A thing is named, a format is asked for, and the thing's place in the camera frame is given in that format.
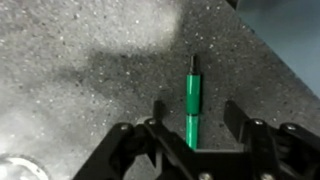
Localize green pen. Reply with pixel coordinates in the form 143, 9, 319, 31
185, 54, 202, 150

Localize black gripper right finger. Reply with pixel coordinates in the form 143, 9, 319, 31
223, 100, 320, 180

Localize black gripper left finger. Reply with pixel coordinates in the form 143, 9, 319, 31
73, 100, 198, 180

